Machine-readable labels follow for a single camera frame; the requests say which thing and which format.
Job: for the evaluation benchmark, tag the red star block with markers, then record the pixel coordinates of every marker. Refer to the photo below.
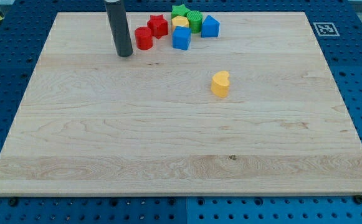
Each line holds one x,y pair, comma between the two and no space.
158,25

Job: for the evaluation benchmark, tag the green star block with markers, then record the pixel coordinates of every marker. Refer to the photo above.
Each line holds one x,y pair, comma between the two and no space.
179,10

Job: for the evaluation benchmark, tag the yellow heart block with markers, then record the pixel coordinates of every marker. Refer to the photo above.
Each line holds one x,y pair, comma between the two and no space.
220,83

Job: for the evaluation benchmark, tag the blue cube block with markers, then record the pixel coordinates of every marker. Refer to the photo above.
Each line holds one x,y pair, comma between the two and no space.
181,38

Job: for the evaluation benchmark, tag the red cylinder block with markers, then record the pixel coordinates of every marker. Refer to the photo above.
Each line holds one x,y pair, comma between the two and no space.
144,38

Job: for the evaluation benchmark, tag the blue triangle block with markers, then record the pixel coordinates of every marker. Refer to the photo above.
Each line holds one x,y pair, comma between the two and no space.
210,27

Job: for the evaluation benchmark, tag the yellow pentagon block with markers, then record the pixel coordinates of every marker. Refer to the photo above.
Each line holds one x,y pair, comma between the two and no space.
179,21

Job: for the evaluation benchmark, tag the light wooden board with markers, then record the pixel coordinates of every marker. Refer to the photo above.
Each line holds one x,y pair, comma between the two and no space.
93,124

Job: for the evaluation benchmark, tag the green ribbed cylinder block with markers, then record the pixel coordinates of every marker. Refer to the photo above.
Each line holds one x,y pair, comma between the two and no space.
195,21

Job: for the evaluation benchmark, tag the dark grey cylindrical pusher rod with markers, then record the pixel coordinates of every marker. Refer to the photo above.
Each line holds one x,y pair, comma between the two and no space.
119,26

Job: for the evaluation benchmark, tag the white fiducial marker tag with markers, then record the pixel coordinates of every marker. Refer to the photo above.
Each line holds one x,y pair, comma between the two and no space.
326,29

